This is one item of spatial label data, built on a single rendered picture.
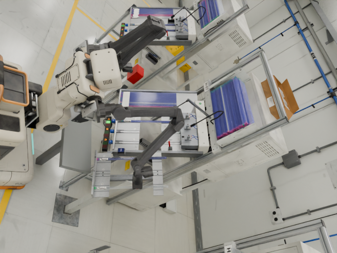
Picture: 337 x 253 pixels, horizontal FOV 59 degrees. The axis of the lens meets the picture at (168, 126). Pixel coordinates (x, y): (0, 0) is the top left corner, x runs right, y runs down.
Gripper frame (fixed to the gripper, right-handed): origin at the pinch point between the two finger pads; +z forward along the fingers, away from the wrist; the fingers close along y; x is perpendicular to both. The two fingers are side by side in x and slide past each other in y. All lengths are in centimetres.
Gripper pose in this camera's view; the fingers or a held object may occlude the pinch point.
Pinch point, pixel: (137, 186)
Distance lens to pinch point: 208.4
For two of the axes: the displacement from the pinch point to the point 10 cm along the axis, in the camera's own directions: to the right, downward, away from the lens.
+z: -1.0, 6.0, 8.0
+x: -9.9, -0.2, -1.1
